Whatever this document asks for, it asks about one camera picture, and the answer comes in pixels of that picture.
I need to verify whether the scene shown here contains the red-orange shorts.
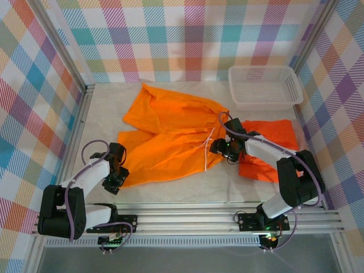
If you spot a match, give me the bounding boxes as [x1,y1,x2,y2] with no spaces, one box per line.
[238,119,300,183]

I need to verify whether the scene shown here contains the light orange shorts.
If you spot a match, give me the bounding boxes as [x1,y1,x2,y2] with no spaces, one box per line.
[117,82,230,189]

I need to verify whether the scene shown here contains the white plastic mesh basket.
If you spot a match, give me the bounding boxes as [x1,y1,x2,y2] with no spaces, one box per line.
[228,65,304,111]

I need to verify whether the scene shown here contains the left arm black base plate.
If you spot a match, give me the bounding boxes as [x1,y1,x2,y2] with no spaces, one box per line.
[86,214,138,234]

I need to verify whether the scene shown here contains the aluminium side rail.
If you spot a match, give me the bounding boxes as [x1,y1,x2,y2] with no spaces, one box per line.
[294,107,328,208]
[51,84,96,205]

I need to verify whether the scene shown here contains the aluminium mounting rail frame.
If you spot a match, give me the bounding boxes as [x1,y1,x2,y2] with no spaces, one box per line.
[30,201,346,237]

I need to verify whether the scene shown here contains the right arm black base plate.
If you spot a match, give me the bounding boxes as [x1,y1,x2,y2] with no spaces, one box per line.
[237,212,290,231]

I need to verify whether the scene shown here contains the slotted grey cable duct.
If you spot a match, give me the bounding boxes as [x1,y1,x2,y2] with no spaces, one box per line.
[45,237,262,247]

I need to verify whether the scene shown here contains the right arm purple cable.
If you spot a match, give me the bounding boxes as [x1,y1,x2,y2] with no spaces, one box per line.
[218,111,326,253]

